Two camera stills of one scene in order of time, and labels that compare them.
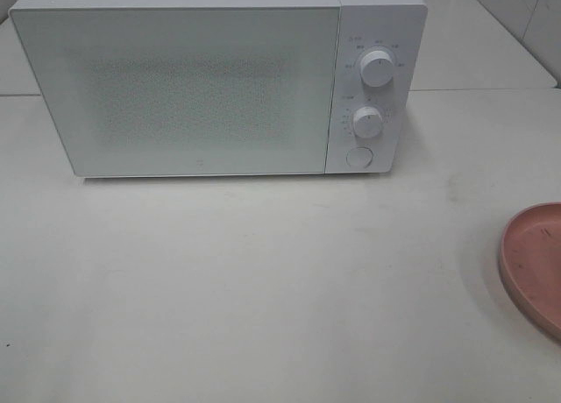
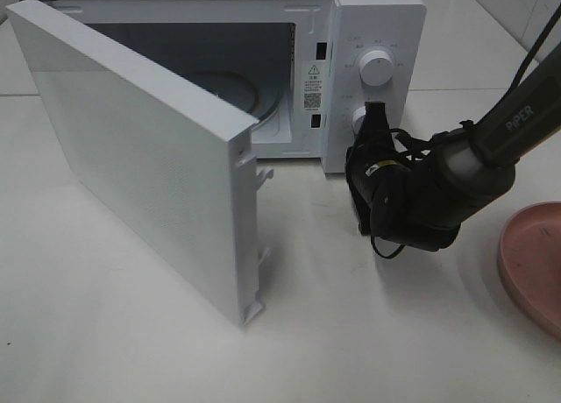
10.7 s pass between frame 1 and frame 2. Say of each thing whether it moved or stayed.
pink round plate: stayed
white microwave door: moved
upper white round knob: stayed
